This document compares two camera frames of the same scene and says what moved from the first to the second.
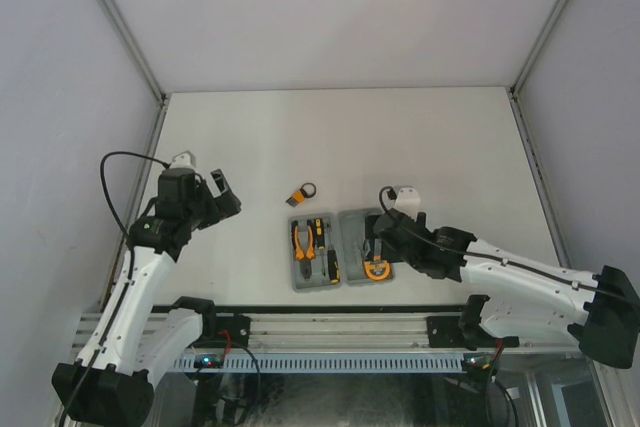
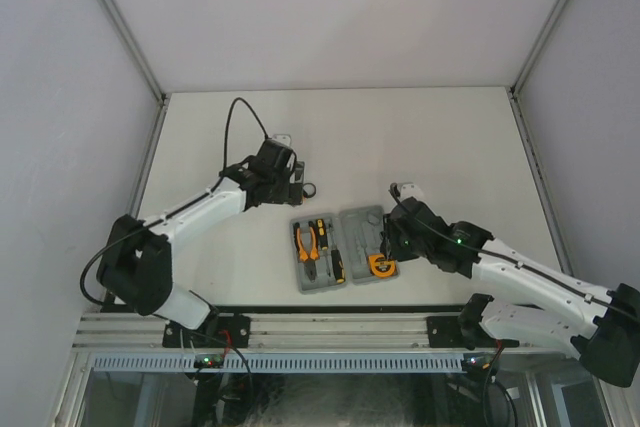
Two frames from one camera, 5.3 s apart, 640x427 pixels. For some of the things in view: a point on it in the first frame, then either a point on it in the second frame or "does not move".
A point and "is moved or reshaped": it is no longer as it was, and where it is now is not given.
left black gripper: [221, 207] -> [291, 193]
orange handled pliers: [305, 260] does not move
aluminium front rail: [228, 331] does not move
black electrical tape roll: [304, 192] does not move
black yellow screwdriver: [319, 233] does not move
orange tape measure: [377, 269] is moved or reshaped
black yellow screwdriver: [333, 266] is moved or reshaped
